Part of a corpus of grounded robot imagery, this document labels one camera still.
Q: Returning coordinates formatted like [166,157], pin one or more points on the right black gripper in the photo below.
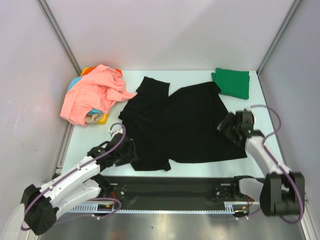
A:
[229,127]

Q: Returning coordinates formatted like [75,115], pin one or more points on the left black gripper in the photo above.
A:
[132,155]

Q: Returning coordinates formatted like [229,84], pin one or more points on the black t-shirt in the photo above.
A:
[180,126]

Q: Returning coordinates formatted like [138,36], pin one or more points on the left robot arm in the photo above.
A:
[45,204]

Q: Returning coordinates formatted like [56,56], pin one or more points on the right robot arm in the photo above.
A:
[282,193]

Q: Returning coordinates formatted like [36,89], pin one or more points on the folded green t-shirt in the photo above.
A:
[232,83]

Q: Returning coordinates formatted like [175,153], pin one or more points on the beige t-shirt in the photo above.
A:
[93,119]

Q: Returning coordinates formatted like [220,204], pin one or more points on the light blue t-shirt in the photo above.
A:
[72,83]

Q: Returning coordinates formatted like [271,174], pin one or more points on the pink t-shirt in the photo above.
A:
[100,89]

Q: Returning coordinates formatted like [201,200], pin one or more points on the orange t-shirt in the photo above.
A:
[119,71]

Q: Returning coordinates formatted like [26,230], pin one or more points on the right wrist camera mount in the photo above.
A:
[249,117]

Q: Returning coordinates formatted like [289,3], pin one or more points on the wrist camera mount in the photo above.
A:
[249,117]
[114,132]

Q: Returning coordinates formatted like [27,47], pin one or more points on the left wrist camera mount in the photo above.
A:
[114,132]

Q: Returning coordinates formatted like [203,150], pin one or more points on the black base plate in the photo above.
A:
[173,192]

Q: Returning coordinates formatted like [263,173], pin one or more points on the grey slotted cable duct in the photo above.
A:
[221,208]

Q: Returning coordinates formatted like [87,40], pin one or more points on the right aluminium frame post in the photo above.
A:
[279,34]

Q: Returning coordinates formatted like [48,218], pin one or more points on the aluminium frame post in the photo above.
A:
[279,34]
[49,16]

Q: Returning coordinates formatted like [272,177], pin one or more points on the left aluminium frame post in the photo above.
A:
[49,16]

